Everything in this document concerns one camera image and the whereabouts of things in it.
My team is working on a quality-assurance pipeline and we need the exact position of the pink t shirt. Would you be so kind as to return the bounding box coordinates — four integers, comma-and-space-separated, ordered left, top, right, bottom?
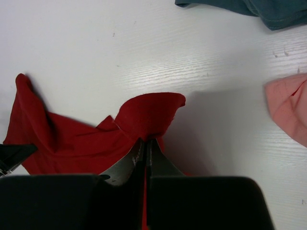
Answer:
264, 73, 307, 147

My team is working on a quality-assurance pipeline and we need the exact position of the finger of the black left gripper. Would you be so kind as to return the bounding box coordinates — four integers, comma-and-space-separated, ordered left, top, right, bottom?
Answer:
0, 144, 37, 177

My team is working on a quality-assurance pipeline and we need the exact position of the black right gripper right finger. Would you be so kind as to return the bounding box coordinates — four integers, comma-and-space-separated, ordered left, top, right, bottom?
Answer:
146, 139, 274, 230

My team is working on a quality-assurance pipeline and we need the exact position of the teal blue t shirt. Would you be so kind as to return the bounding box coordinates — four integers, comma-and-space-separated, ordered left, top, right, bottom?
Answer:
175, 0, 307, 31

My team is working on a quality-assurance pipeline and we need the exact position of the red t shirt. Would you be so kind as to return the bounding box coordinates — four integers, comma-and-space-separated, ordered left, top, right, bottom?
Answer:
2, 74, 186, 230

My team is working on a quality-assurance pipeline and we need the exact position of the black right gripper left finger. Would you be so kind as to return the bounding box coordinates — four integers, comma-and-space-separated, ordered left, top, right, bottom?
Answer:
0, 140, 144, 230

